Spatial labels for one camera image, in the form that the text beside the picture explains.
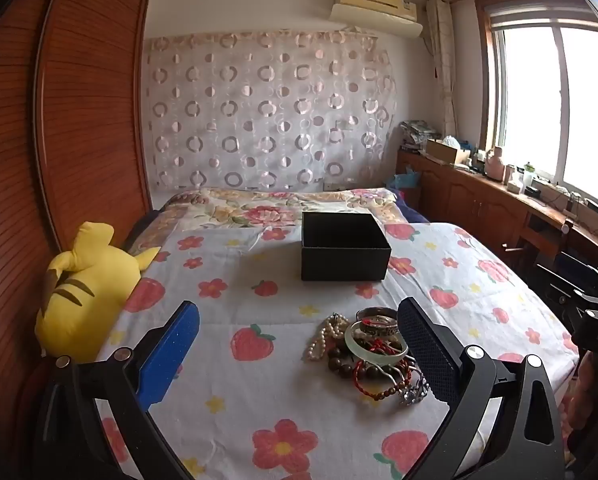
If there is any floral rose print blanket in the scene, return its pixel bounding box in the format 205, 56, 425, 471
128, 187, 411, 257

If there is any blue crystal flower hair comb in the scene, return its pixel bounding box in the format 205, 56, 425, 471
398, 374, 431, 407

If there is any wooden slatted wardrobe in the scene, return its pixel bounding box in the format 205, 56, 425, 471
0, 0, 156, 461

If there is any checked beige window curtain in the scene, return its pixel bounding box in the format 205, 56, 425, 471
425, 0, 461, 137

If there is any circle pattern sheer wall curtain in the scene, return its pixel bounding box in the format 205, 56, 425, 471
144, 30, 398, 194

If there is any engraved silver bangle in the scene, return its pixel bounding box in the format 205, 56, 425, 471
358, 317, 401, 342

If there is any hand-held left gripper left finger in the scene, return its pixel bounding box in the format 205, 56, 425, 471
34, 301, 201, 480

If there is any wooden chair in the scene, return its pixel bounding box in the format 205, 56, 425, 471
500, 217, 576, 267

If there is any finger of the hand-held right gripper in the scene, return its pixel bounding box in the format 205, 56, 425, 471
554, 251, 598, 283
535, 263, 582, 311

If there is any white pearl necklace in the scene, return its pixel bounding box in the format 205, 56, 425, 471
306, 312, 351, 361

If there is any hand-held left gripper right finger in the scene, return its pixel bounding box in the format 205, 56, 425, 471
398, 297, 565, 480

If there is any strawberry and flower print bedsheet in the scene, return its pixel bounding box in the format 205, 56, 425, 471
96, 222, 580, 480

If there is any crumpled blue bag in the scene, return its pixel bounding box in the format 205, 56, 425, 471
383, 170, 423, 192

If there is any pale green jade bangle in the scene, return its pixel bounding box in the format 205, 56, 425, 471
344, 320, 410, 362

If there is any open cardboard box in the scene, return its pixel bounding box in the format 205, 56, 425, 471
425, 137, 471, 167

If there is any pile of papers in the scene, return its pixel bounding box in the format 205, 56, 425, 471
399, 119, 443, 154

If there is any beige wall air conditioner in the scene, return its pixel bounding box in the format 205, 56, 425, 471
329, 0, 424, 37

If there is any red braided cord bracelet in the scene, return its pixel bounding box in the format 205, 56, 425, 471
352, 359, 414, 402

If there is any brown wooden bead bracelet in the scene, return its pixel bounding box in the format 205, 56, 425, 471
326, 344, 416, 392

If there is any long wooden cabinet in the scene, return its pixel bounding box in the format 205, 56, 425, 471
395, 149, 598, 281

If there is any pink kettle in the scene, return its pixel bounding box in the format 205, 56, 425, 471
485, 146, 506, 181

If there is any red string bracelet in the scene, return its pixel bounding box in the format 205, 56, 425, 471
365, 337, 406, 357

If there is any yellow plush toy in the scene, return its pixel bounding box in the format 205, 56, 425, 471
35, 221, 161, 364

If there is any thin dark red bangle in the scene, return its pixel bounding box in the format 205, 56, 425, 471
355, 307, 400, 327

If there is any white power strip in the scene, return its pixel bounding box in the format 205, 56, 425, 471
538, 182, 581, 211

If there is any large window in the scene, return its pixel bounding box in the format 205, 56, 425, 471
476, 0, 598, 222

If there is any black cardboard box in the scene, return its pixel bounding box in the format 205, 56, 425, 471
300, 211, 392, 282

